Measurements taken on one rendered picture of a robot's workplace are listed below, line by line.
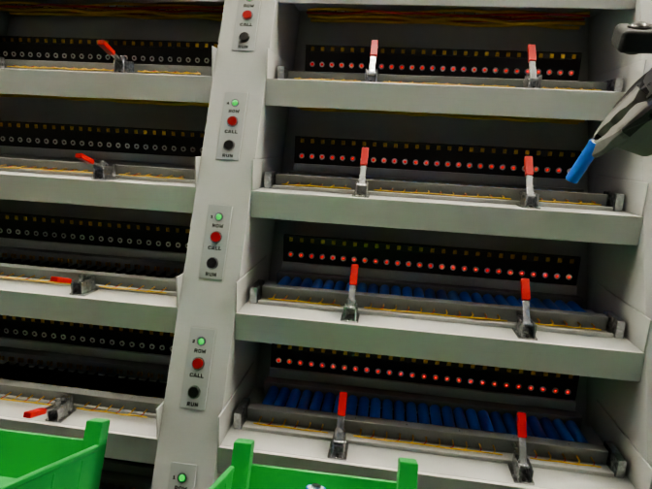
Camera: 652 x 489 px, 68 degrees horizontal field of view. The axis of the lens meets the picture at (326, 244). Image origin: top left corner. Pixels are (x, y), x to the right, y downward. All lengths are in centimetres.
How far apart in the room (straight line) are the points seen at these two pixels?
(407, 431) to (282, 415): 20
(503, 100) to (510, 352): 40
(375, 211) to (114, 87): 52
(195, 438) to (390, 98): 62
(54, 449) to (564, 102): 87
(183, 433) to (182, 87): 58
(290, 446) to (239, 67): 63
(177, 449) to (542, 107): 79
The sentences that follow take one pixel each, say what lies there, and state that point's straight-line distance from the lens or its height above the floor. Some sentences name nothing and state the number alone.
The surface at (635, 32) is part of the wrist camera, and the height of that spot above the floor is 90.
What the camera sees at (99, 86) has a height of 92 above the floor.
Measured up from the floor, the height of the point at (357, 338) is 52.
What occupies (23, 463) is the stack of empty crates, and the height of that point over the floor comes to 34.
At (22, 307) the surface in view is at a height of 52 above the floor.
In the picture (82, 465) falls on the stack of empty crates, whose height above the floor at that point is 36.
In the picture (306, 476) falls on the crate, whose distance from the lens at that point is 59.
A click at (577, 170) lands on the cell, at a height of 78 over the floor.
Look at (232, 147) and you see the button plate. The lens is 85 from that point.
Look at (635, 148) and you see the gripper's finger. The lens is 76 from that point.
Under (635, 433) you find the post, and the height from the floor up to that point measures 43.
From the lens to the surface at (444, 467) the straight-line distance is 80.
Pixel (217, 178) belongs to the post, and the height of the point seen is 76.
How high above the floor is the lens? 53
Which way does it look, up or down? 10 degrees up
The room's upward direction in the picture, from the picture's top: 6 degrees clockwise
